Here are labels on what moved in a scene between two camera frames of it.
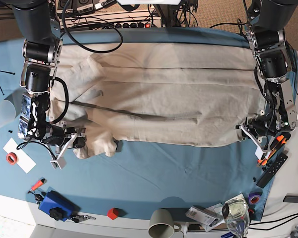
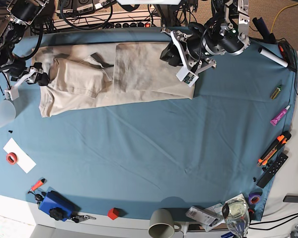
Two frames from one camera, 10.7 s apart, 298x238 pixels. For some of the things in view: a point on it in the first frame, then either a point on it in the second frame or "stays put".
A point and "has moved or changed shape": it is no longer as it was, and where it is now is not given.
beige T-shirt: x=176 y=93 has moved or changed shape
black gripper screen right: x=262 y=125 to x=171 y=54
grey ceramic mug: x=162 y=224 stays put
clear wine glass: x=236 y=213 stays put
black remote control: x=272 y=171 stays put
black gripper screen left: x=79 y=141 to x=42 y=78
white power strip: x=134 y=19 stays put
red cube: x=112 y=213 stays put
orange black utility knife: x=278 y=142 stays put
